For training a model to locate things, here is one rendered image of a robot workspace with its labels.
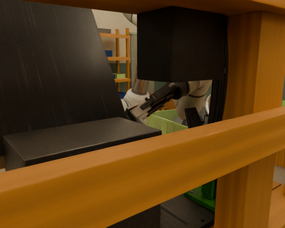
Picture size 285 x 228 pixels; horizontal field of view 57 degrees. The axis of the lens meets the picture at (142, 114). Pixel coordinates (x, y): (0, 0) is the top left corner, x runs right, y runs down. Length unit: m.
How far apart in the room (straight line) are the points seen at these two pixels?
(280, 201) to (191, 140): 0.76
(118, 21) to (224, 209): 7.59
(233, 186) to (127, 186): 0.43
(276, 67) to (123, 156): 0.49
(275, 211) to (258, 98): 0.51
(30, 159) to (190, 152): 0.26
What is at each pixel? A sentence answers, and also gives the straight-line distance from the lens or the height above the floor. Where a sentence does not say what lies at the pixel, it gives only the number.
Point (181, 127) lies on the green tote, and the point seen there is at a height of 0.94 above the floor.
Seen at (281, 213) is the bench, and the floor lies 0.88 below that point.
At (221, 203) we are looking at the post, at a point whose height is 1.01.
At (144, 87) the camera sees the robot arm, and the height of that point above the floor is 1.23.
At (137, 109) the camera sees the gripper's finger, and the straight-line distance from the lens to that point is 0.81.
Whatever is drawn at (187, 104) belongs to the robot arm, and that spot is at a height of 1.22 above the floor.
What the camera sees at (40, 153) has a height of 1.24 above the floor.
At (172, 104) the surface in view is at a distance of 6.66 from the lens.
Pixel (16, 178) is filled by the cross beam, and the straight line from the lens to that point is 0.32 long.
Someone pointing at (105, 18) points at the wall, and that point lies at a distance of 7.85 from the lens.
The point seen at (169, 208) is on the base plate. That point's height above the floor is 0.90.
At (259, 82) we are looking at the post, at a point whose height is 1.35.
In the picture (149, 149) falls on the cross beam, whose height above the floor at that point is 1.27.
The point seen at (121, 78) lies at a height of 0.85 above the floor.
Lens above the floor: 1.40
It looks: 12 degrees down
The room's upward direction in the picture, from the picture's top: straight up
